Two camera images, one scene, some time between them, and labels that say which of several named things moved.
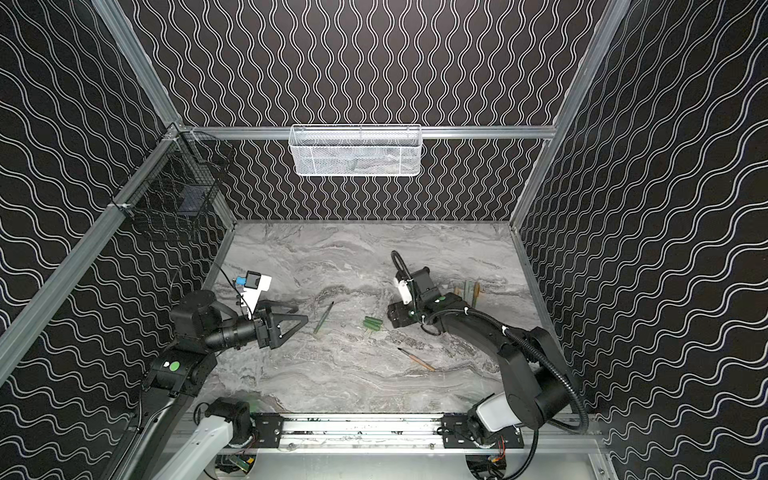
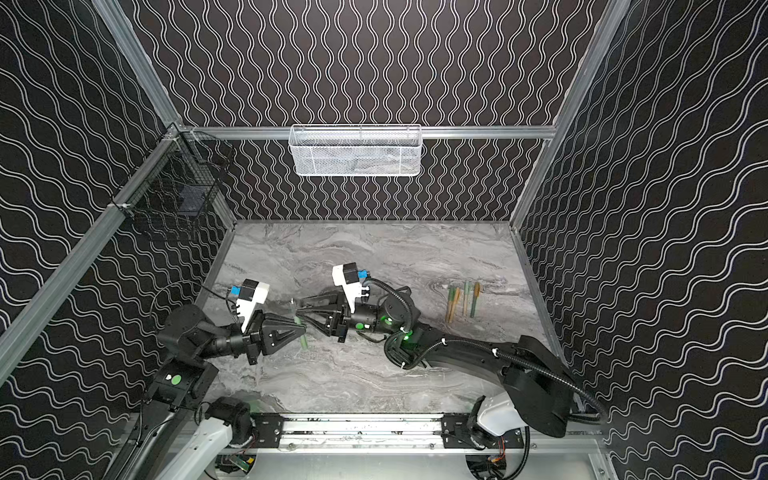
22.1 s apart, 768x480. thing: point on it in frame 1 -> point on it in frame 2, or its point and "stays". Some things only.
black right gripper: (405, 312) -> (342, 318)
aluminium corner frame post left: (131, 47) stays
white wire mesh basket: (355, 150) stays
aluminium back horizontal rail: (361, 132) stays
